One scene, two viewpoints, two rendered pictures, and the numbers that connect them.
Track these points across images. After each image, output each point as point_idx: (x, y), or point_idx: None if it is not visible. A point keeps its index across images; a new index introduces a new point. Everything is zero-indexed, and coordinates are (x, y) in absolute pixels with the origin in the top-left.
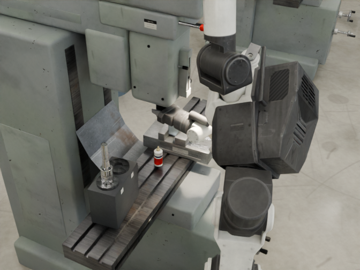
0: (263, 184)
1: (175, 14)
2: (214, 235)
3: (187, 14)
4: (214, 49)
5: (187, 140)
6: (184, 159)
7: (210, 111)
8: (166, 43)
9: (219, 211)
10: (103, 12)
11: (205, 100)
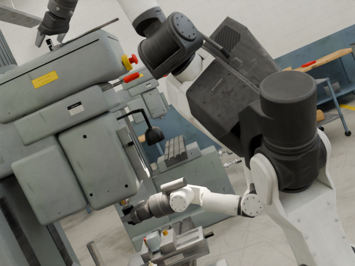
0: (288, 70)
1: (95, 81)
2: (280, 214)
3: (106, 71)
4: (150, 33)
5: (174, 241)
6: (183, 265)
7: (183, 102)
8: (100, 121)
9: (266, 159)
10: (22, 130)
11: (165, 226)
